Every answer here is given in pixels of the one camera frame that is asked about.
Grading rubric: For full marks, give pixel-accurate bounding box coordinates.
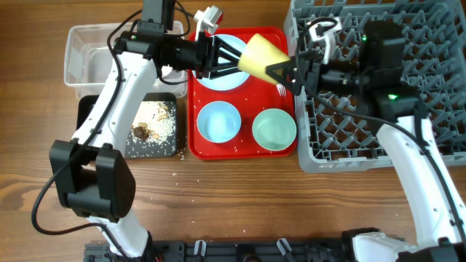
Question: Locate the light blue plate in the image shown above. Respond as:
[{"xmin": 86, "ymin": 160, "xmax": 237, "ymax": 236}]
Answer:
[{"xmin": 193, "ymin": 34, "xmax": 250, "ymax": 91}]

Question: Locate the light blue bowl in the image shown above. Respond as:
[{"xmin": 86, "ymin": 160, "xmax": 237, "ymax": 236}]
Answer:
[{"xmin": 196, "ymin": 100, "xmax": 242, "ymax": 143}]

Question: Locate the yellow plastic cup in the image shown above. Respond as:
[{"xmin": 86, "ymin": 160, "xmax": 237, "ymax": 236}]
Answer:
[{"xmin": 237, "ymin": 33, "xmax": 290, "ymax": 84}]

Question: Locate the food scraps and rice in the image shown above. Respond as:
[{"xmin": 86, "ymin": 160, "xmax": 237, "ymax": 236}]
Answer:
[{"xmin": 126, "ymin": 100, "xmax": 177, "ymax": 158}]

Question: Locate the black plastic bin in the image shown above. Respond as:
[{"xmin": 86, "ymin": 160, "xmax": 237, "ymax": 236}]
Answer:
[{"xmin": 76, "ymin": 92, "xmax": 178, "ymax": 159}]

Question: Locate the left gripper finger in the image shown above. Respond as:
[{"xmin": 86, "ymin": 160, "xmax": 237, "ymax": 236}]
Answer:
[
  {"xmin": 209, "ymin": 62, "xmax": 240, "ymax": 79},
  {"xmin": 213, "ymin": 35, "xmax": 242, "ymax": 60}
]

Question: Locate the white plastic fork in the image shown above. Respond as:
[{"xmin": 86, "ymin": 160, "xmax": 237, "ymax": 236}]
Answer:
[{"xmin": 276, "ymin": 84, "xmax": 287, "ymax": 96}]

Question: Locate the black mounting rail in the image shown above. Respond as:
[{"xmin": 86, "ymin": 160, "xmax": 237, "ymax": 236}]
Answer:
[{"xmin": 83, "ymin": 238, "xmax": 407, "ymax": 262}]

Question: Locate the red serving tray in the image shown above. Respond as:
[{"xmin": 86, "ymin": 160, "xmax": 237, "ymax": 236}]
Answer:
[{"xmin": 186, "ymin": 26, "xmax": 298, "ymax": 161}]

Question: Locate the clear plastic bin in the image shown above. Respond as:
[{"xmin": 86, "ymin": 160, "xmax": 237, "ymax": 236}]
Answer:
[{"xmin": 63, "ymin": 23, "xmax": 188, "ymax": 100}]

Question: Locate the mint green bowl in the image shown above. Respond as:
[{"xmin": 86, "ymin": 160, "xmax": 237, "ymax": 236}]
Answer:
[{"xmin": 252, "ymin": 108, "xmax": 297, "ymax": 151}]

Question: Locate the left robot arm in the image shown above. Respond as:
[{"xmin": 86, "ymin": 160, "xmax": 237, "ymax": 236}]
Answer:
[{"xmin": 50, "ymin": 1, "xmax": 240, "ymax": 261}]

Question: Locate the grey dishwasher rack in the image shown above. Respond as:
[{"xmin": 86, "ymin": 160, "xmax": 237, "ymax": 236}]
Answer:
[{"xmin": 283, "ymin": 0, "xmax": 465, "ymax": 173}]

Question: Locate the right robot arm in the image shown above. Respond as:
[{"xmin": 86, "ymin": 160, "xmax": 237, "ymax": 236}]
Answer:
[{"xmin": 261, "ymin": 21, "xmax": 465, "ymax": 261}]

